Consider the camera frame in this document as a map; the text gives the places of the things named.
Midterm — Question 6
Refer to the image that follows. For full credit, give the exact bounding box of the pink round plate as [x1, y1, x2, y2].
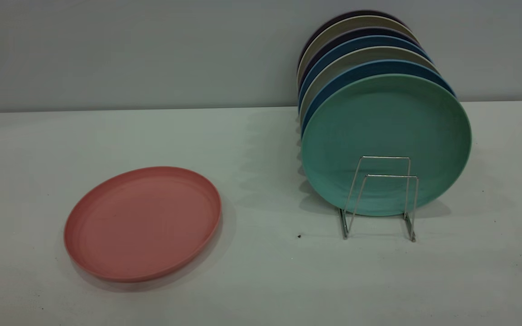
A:
[63, 166, 222, 283]

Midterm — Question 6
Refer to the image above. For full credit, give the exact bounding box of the green round plate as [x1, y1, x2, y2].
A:
[300, 74, 473, 217]

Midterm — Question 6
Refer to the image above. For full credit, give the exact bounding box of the blue round plate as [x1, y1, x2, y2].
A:
[298, 35, 432, 109]
[301, 59, 457, 136]

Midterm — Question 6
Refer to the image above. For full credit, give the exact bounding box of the beige round plate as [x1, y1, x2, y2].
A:
[299, 46, 438, 123]
[296, 15, 418, 86]

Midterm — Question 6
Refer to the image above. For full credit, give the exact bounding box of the dark purple round plate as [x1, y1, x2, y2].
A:
[298, 10, 407, 68]

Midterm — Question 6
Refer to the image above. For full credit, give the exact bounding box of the silver wire plate rack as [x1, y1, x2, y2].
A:
[339, 156, 420, 242]

